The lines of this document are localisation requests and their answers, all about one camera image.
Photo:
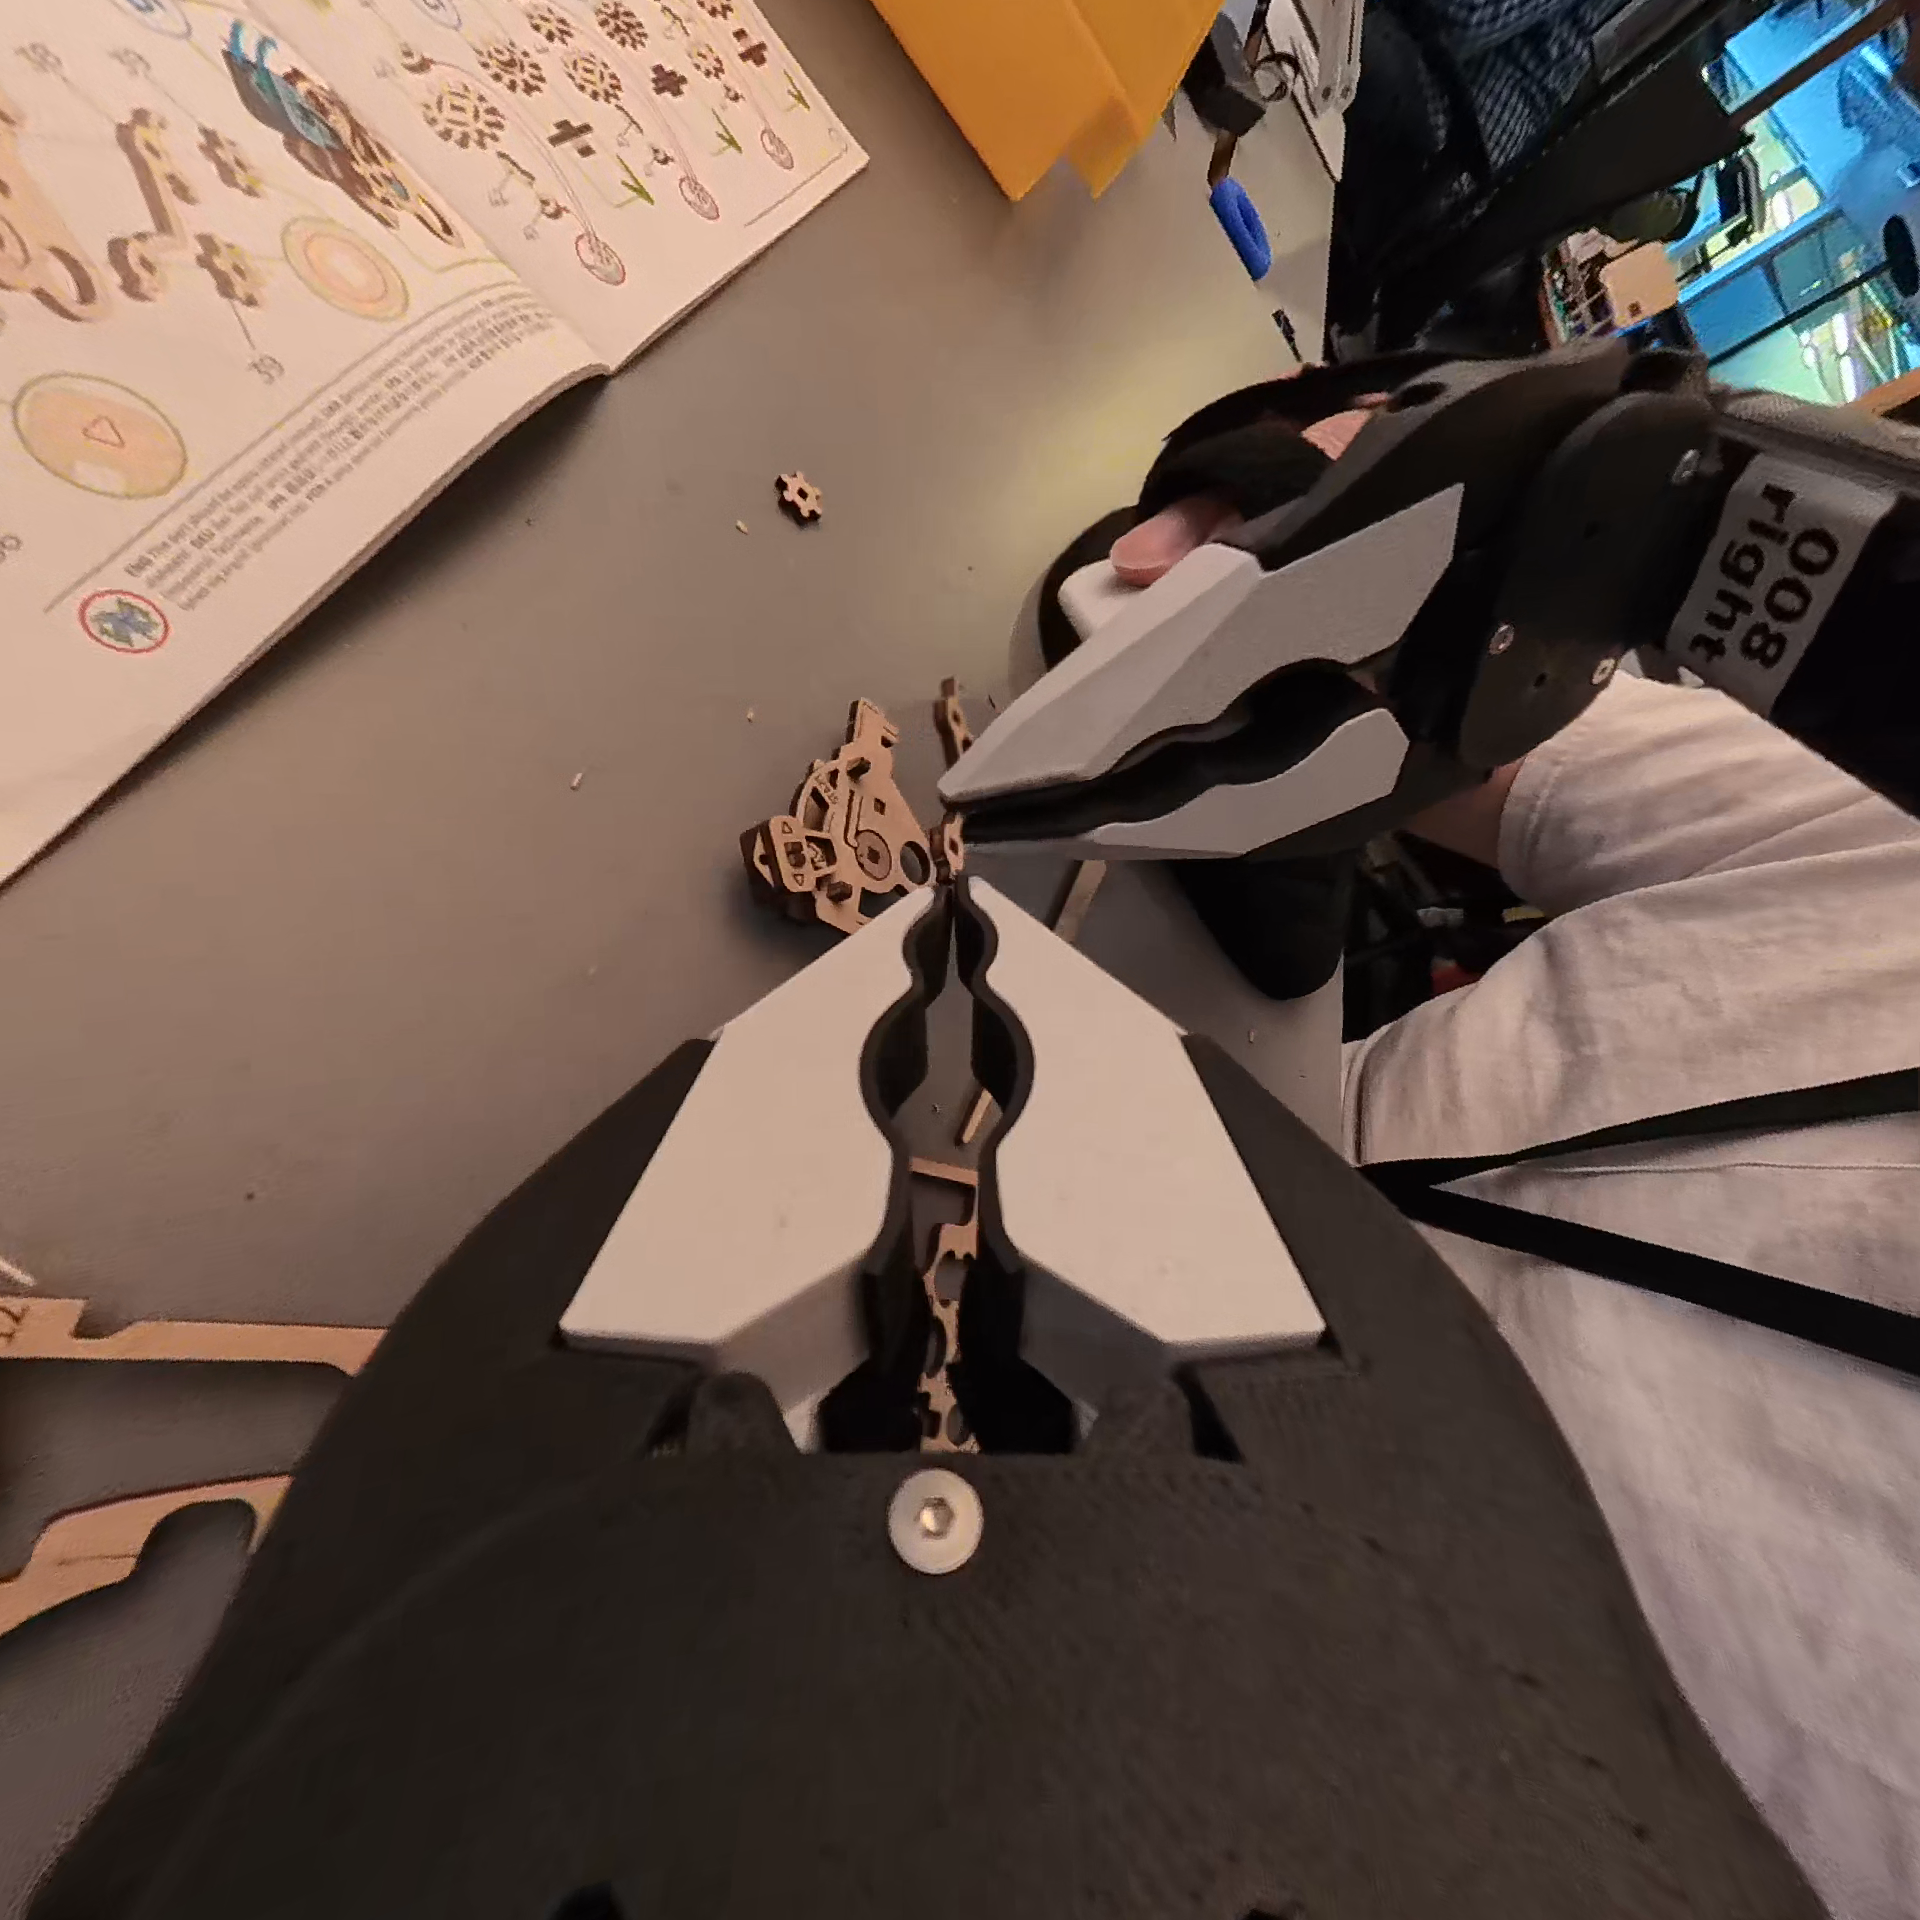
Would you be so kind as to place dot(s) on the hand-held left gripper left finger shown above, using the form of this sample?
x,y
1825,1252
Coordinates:
x,y
749,1185

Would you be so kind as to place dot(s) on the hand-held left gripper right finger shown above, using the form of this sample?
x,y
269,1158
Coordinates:
x,y
1140,1185

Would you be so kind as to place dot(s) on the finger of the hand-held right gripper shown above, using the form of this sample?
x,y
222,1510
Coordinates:
x,y
1200,646
1306,779

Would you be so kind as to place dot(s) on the wooden crank part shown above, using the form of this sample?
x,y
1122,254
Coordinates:
x,y
953,715

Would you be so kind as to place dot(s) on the wooden vehicle model assembly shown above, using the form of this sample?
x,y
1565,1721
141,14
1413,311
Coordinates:
x,y
833,839

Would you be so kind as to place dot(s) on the person's right forearm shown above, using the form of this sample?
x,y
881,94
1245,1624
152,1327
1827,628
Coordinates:
x,y
1693,810

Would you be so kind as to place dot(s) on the small wooden stick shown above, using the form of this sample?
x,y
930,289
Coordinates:
x,y
978,1118

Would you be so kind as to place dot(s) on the blue plastic bin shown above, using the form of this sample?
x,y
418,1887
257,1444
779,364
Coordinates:
x,y
1241,224

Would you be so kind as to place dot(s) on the small loose wooden gear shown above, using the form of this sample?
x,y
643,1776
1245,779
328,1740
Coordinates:
x,y
801,495

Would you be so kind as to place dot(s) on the yellow plastic bin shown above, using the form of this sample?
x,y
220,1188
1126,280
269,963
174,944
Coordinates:
x,y
1035,75

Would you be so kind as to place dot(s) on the laser-cut plywood sheet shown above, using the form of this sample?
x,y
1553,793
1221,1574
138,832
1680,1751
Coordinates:
x,y
164,1339

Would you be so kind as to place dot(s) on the open instruction booklet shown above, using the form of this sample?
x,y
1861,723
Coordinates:
x,y
299,450

